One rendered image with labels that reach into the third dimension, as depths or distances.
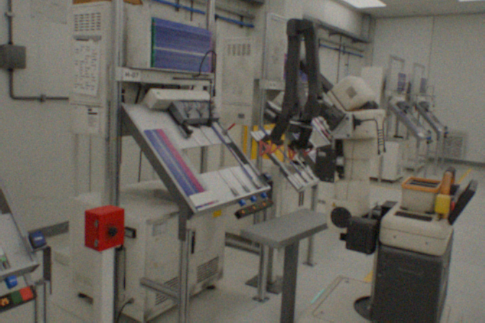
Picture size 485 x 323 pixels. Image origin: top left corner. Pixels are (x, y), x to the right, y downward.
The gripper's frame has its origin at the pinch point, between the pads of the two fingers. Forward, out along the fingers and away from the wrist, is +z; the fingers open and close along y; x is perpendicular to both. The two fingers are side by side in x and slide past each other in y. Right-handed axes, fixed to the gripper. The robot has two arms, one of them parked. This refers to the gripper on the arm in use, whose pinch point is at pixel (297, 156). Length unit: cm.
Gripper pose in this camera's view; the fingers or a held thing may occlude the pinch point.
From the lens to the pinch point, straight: 225.2
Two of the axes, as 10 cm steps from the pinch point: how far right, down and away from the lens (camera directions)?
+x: 5.3, 5.9, -6.1
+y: -8.2, 1.9, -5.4
